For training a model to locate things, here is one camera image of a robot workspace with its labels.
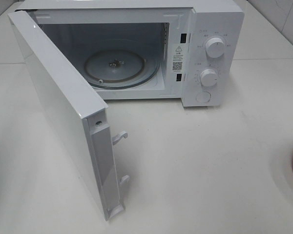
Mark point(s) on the round white door button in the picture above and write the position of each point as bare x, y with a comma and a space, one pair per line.
203, 97

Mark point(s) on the white microwave door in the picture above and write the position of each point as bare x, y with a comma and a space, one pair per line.
76, 112

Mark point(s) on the white timer knob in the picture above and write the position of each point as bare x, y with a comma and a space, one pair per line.
208, 77

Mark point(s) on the white power knob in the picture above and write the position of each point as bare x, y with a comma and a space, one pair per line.
215, 47

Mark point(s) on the glass microwave turntable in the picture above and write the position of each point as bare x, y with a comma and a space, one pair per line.
119, 69

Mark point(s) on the white warning label sticker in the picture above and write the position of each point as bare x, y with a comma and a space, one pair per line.
178, 57

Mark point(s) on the white microwave oven body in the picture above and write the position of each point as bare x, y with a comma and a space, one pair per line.
80, 28

